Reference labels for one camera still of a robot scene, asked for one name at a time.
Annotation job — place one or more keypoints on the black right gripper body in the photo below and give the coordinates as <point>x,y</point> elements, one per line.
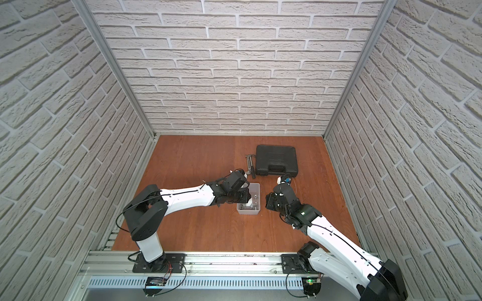
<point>273,205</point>

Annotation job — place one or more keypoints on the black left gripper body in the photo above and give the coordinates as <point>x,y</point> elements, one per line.
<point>244,194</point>

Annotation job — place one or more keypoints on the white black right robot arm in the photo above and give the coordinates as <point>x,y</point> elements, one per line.
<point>331,253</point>

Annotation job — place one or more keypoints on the translucent white storage box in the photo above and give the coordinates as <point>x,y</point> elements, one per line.
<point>253,206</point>

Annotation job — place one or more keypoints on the grey metal pipe wrench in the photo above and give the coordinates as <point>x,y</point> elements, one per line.
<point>250,166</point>

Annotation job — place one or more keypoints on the black plastic tool case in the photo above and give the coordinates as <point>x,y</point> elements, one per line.
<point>276,160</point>

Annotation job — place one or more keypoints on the right small circuit board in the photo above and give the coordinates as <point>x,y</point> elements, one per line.
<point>311,286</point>

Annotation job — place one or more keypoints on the small circuit board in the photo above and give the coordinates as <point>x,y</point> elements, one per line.
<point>311,286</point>
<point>154,286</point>

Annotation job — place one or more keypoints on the left small circuit board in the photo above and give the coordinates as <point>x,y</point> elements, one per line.
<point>154,286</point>

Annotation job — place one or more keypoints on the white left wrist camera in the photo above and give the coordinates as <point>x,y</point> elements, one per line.
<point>242,173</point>

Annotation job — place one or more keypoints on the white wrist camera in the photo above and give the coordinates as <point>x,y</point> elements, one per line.
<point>285,179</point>
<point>242,173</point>

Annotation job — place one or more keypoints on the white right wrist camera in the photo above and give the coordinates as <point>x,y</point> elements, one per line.
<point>285,179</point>

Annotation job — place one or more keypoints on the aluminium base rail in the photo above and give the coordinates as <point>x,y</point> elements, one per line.
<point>202,264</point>

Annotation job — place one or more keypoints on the white slotted cable duct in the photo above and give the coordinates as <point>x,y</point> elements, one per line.
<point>196,282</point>

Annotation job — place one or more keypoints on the aluminium right corner post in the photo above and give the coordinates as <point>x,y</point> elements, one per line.
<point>366,51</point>

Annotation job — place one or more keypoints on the aluminium corner post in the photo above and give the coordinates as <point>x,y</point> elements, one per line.
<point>366,51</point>
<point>88,18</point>

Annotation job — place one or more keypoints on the aluminium left corner post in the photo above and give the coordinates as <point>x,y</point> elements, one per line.
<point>88,18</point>

